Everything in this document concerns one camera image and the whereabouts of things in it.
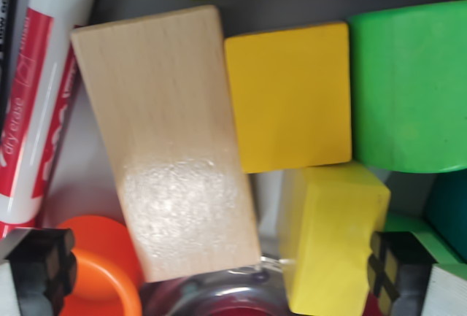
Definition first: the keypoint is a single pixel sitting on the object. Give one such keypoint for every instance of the orange plastic cup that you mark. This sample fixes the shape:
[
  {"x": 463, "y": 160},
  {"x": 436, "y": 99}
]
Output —
[{"x": 102, "y": 257}]

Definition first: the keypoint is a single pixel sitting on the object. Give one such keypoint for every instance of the clear glass jar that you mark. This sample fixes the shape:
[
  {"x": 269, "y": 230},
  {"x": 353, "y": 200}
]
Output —
[{"x": 204, "y": 288}]

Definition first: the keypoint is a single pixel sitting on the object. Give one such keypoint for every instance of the red dry erase marker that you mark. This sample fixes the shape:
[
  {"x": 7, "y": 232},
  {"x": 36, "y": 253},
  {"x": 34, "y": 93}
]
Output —
[{"x": 36, "y": 75}]

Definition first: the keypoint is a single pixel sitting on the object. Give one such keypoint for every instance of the green wooden block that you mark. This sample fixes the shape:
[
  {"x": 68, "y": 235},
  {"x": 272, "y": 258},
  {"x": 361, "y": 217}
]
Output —
[{"x": 412, "y": 228}]

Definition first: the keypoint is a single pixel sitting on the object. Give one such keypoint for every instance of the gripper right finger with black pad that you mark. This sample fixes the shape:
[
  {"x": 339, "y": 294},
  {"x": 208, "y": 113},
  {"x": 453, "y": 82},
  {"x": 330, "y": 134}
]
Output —
[{"x": 408, "y": 287}]

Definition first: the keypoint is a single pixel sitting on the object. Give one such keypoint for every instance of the green wooden cylinder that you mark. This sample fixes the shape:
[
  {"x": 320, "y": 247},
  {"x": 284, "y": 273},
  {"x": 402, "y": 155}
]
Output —
[{"x": 408, "y": 86}]

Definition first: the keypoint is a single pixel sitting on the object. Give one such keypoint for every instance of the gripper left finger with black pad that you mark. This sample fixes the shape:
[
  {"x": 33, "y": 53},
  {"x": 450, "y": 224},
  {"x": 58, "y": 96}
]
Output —
[{"x": 33, "y": 268}]

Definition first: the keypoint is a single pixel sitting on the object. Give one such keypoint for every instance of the yellow wooden block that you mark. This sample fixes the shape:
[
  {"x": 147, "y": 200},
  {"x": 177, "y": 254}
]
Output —
[
  {"x": 328, "y": 239},
  {"x": 288, "y": 97}
]

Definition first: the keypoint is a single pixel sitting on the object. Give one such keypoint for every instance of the large natural wooden block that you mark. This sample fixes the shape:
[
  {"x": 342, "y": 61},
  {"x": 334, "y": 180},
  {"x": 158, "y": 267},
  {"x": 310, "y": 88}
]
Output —
[{"x": 164, "y": 130}]

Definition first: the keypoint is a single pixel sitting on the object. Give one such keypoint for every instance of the black dry erase marker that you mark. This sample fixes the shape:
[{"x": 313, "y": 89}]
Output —
[{"x": 5, "y": 38}]

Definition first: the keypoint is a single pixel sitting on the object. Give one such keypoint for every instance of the teal wooden block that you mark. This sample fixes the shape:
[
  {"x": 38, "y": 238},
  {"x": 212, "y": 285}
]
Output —
[{"x": 450, "y": 214}]

